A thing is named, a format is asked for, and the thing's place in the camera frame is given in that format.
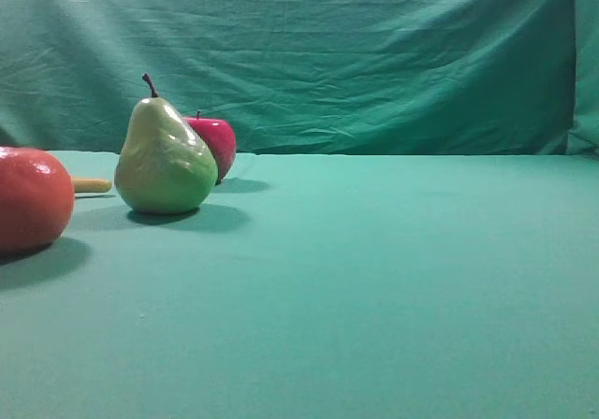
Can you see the green plastic pear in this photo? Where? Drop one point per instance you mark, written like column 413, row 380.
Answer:
column 164, row 166

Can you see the green table cloth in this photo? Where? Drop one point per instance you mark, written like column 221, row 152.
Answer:
column 315, row 286

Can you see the red plastic apple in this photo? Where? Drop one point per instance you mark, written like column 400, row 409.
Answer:
column 220, row 137

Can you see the yellow banana tip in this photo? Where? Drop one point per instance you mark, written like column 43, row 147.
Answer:
column 82, row 185

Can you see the green backdrop cloth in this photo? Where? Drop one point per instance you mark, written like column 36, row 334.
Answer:
column 308, row 76

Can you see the orange plastic fruit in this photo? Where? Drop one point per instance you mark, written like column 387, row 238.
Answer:
column 37, row 199

